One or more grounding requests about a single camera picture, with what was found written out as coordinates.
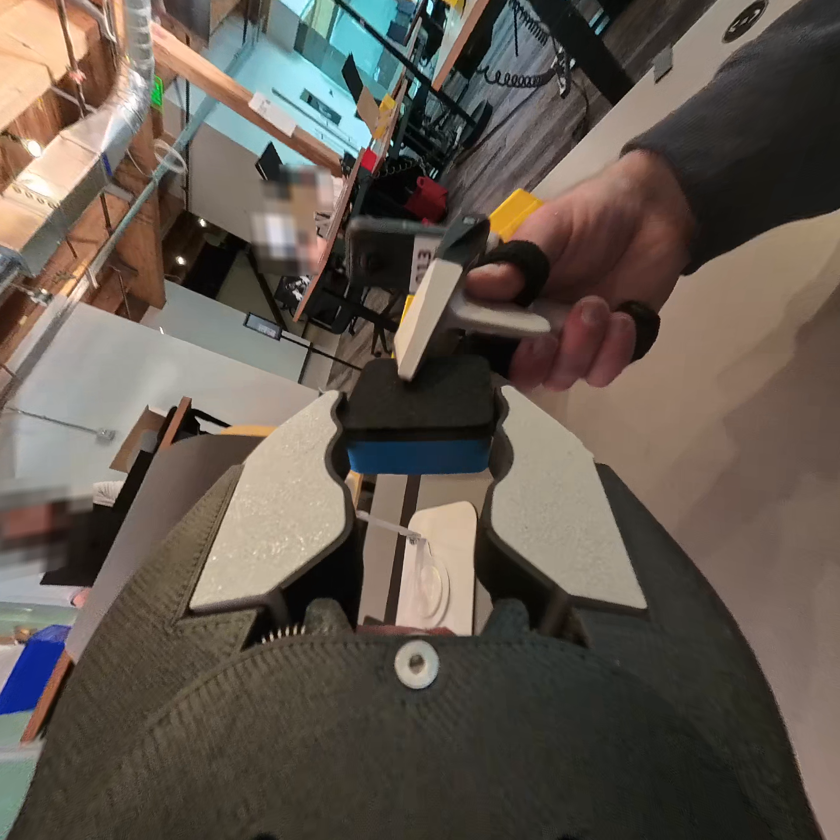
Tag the wooden post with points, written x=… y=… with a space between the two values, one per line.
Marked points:
x=229 y=92

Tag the long wooden workbench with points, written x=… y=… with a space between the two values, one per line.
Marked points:
x=341 y=216

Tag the small yellow bin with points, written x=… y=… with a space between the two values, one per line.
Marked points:
x=387 y=111

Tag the dark blue bag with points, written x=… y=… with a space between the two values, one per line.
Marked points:
x=203 y=420

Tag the yellow plastic bin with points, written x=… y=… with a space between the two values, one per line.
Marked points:
x=515 y=213

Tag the blue box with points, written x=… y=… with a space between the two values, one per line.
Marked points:
x=33 y=669

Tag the vertical metal duct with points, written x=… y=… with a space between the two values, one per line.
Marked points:
x=131 y=79

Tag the red fabric bin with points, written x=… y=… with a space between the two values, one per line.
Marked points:
x=426 y=197

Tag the black square panel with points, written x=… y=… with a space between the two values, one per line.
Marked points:
x=85 y=544

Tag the black screen stand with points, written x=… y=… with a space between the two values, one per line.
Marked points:
x=315 y=351

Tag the rectangular metal duct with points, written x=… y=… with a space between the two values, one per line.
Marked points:
x=59 y=190

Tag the black floor lamp pole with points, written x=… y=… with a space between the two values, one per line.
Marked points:
x=407 y=65

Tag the wooden table black frame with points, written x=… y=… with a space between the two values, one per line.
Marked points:
x=176 y=420

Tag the black table grommet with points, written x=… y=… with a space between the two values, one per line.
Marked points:
x=745 y=19

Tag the person's right forearm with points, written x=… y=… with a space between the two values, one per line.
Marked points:
x=754 y=131

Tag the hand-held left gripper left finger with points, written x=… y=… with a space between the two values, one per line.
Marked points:
x=275 y=525

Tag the white rounded pad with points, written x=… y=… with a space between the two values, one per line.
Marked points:
x=453 y=544

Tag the green exit sign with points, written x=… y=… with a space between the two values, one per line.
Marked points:
x=157 y=92

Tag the small red bin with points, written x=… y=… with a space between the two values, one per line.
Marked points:
x=371 y=161

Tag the person's right hand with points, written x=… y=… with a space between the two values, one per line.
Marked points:
x=610 y=229

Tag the small wall screen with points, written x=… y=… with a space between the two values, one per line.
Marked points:
x=262 y=326

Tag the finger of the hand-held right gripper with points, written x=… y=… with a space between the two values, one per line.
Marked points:
x=430 y=315

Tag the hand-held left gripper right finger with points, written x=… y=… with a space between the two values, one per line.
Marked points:
x=564 y=525

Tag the small grey tab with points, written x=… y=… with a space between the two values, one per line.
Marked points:
x=663 y=64

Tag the blue black felt eraser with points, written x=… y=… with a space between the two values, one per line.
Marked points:
x=420 y=407

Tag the wooden work table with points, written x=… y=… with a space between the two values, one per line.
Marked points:
x=459 y=46

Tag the white paper sign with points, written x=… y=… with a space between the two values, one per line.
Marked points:
x=272 y=113

